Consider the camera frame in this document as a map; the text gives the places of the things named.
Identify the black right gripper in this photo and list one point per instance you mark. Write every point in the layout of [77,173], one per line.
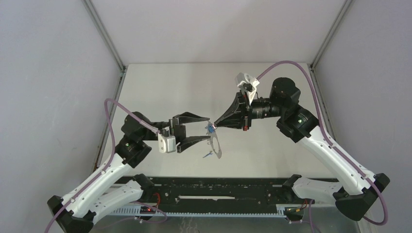
[238,115]

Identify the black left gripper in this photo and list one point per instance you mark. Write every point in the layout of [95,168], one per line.
[180,130]

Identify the silver key with blue head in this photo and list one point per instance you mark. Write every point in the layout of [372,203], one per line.
[211,129]

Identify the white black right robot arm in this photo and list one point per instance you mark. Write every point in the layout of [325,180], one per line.
[356,188]

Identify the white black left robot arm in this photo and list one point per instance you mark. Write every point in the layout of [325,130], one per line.
[79,210]

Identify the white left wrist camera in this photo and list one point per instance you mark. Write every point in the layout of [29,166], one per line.
[166,141]

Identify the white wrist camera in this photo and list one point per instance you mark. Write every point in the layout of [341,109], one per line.
[248,84]
[166,141]

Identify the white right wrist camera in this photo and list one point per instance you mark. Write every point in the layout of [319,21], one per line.
[248,84]

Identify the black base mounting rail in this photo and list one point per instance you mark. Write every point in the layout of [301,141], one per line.
[221,196]

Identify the aluminium frame rail right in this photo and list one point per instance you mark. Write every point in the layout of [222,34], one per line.
[318,66]

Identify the aluminium frame rail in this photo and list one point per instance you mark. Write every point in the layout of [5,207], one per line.
[318,66]
[112,67]

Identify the aluminium frame rail left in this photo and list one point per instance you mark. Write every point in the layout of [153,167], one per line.
[112,67]

